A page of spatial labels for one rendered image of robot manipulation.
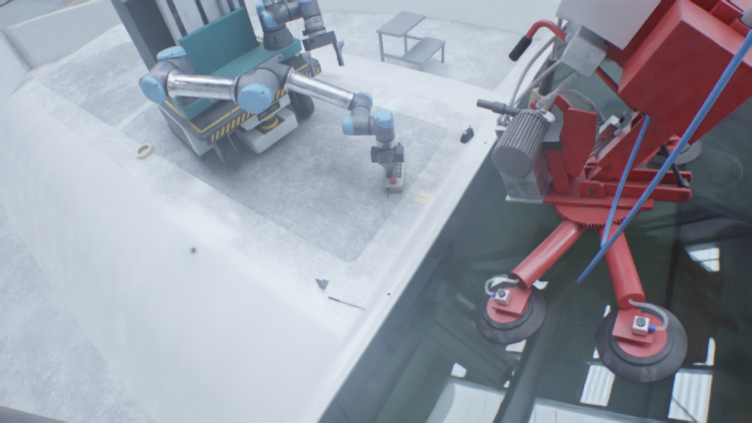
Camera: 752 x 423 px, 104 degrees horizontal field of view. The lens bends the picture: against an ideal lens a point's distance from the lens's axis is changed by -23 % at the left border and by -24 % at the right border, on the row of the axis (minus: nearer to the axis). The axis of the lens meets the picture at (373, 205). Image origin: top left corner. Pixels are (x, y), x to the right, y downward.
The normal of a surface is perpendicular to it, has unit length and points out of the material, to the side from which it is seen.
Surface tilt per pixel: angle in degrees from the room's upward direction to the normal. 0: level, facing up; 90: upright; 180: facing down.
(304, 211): 0
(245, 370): 29
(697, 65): 90
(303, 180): 0
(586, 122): 90
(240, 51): 90
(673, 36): 90
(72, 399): 0
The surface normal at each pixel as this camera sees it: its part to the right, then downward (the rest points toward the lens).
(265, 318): -0.22, -0.46
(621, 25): -0.54, 0.69
